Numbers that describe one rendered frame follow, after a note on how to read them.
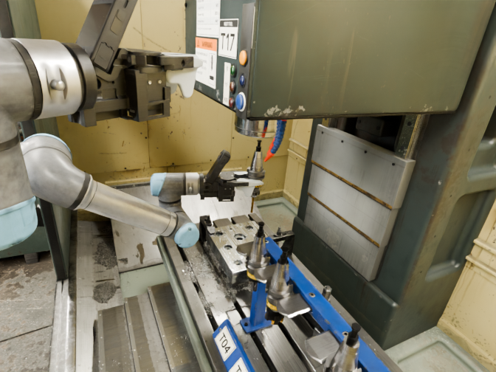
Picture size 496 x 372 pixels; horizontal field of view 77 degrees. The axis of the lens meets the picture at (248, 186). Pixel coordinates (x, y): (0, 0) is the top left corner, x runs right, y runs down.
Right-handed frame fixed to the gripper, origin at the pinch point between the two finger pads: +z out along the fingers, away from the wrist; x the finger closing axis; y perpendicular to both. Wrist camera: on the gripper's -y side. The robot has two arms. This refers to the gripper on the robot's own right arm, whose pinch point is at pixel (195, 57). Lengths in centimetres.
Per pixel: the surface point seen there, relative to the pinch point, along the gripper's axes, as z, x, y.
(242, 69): 13.2, -0.2, 2.1
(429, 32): 50, 25, -8
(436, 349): 89, 58, 112
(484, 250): 98, 60, 63
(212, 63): 21.6, -14.6, 2.6
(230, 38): 16.5, -5.9, -3.0
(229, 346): 12, 2, 76
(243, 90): 12.7, 0.6, 5.7
